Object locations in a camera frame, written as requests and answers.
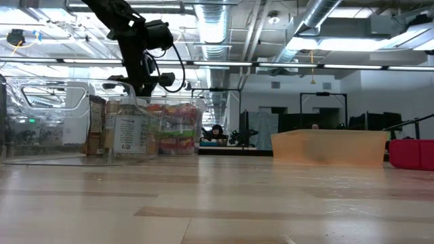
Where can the orange translucent plastic bin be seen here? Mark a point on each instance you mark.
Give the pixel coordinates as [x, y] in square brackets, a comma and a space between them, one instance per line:
[329, 147]

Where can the brown spice jar paper label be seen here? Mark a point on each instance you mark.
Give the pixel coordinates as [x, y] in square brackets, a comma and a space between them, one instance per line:
[96, 118]

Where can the glass spice jar white label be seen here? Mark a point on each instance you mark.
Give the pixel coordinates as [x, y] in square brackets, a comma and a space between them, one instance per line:
[130, 133]

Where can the grey-blue background panel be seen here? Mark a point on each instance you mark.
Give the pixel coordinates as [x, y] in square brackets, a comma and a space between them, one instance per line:
[262, 127]

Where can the person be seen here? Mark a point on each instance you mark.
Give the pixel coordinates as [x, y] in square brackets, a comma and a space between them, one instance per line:
[315, 126]
[217, 131]

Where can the black overhead light rail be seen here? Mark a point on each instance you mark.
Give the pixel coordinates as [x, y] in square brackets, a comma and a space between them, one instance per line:
[95, 61]

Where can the silver spiral ventilation duct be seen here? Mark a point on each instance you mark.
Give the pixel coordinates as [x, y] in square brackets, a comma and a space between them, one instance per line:
[318, 13]

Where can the round white ceiling sensor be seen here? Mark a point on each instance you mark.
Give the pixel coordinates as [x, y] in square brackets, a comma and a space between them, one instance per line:
[273, 19]

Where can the black background robot arm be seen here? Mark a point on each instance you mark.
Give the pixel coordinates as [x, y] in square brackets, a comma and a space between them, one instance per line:
[239, 136]

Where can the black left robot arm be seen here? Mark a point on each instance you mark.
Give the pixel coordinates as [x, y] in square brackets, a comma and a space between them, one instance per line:
[115, 17]

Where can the clear plastic storage bin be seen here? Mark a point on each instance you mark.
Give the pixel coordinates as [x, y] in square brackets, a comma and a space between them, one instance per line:
[51, 91]
[200, 112]

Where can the red plastic box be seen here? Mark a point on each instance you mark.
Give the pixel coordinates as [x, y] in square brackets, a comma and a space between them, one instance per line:
[412, 154]

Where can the orange-brown spice jar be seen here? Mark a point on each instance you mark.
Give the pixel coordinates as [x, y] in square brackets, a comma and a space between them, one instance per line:
[111, 112]

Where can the grey ceiling pipe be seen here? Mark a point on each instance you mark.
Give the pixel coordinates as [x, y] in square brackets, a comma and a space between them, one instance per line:
[186, 6]

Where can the black frame stand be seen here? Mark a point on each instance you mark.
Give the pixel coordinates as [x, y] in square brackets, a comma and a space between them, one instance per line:
[322, 94]
[220, 89]

